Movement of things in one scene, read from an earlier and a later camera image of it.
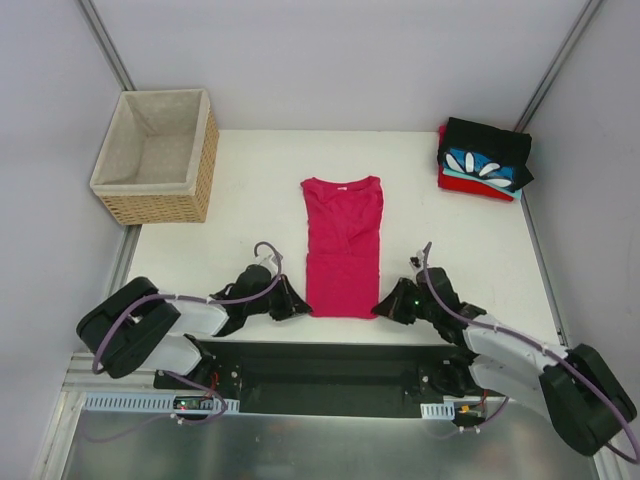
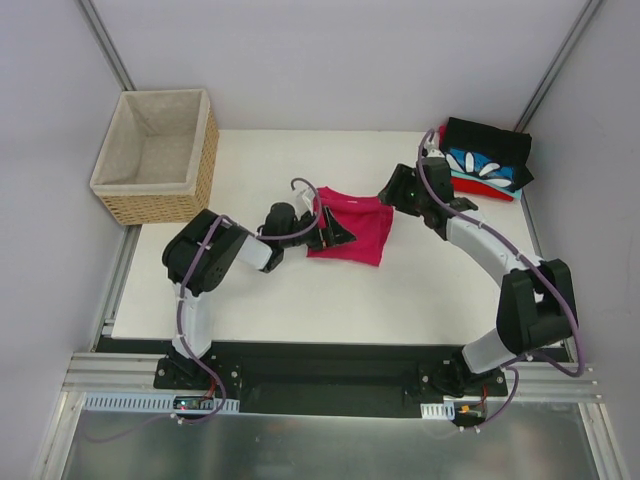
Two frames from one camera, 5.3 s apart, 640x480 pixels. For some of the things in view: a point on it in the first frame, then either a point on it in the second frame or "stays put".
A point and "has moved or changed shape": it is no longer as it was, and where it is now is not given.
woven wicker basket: x=158 y=159 stays put
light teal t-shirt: x=513 y=192 stays put
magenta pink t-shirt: x=343 y=246 has moved or changed shape
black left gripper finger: x=291 y=301 -> x=334 y=233
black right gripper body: x=403 y=301 -> x=396 y=185
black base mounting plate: x=329 y=379 stays put
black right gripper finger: x=402 y=304 -> x=402 y=190
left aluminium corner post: x=97 y=30 stays put
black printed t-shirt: x=496 y=155 stays put
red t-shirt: x=461 y=185 stays put
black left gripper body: x=282 y=298 -> x=323 y=232
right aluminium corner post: x=588 y=11 stays put
